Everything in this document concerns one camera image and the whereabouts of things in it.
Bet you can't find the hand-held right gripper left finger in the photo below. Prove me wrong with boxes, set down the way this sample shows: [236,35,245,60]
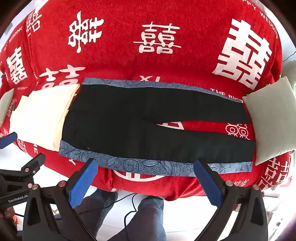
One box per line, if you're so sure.
[23,158,99,241]

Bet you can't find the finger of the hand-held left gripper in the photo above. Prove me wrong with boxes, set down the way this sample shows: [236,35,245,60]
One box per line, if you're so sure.
[20,152,46,179]
[0,132,19,150]

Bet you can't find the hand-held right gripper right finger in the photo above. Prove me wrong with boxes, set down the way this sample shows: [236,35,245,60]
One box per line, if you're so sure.
[193,159,269,241]

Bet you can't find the black pants with blue trim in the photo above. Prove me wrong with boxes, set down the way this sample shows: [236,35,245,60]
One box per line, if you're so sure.
[58,77,255,178]

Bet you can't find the person's left hand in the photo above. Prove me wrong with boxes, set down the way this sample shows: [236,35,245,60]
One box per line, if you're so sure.
[0,207,18,232]

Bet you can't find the pale green pillow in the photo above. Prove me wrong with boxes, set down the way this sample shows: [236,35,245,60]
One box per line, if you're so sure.
[242,76,296,166]
[0,88,15,127]

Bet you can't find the person's left leg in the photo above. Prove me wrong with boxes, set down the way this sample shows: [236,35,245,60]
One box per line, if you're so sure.
[73,188,119,241]

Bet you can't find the person's leg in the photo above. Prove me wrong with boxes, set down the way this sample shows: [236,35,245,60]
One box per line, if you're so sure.
[73,188,119,241]
[116,196,167,241]

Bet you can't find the cream folded cloth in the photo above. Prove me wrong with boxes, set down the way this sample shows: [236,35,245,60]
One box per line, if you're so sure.
[9,84,80,152]

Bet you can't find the person's right leg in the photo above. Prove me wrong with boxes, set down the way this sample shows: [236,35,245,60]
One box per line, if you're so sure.
[116,196,167,241]

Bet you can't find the red printed blanket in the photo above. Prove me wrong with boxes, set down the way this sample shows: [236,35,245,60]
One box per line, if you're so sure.
[0,0,292,202]

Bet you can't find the black cable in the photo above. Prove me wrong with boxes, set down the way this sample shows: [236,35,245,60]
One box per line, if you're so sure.
[98,192,163,229]

